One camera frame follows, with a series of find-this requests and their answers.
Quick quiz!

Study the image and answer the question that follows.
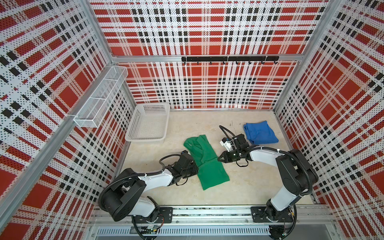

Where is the blue tank top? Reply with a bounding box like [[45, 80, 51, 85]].
[[244, 121, 279, 145]]

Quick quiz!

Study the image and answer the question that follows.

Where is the green tank top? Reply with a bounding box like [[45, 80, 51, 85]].
[[184, 135, 230, 191]]

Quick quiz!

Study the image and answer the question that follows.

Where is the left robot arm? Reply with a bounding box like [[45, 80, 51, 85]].
[[98, 151, 199, 223]]

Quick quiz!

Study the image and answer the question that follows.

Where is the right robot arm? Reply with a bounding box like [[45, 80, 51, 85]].
[[218, 134, 319, 213]]

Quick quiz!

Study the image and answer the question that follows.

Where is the white plastic laundry basket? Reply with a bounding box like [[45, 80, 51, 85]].
[[125, 103, 170, 143]]

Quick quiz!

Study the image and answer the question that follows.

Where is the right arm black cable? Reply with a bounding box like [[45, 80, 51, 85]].
[[218, 124, 314, 240]]

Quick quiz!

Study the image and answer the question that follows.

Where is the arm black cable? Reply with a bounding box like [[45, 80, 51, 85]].
[[218, 124, 314, 240], [97, 153, 184, 240]]

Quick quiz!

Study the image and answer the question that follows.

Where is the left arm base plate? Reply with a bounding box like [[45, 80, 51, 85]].
[[134, 207, 174, 224]]

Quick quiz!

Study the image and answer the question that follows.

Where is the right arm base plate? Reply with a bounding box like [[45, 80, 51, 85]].
[[251, 206, 294, 223]]

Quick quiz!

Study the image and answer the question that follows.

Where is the black wall hook rail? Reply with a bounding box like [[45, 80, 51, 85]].
[[181, 56, 280, 63]]

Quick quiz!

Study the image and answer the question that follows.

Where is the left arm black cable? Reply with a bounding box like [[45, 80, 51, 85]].
[[97, 153, 184, 240]]

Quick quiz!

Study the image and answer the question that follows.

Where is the aluminium front rail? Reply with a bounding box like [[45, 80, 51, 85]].
[[88, 204, 337, 226]]

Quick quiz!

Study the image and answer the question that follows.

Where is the white wire wall shelf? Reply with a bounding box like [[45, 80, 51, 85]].
[[74, 66, 128, 128]]

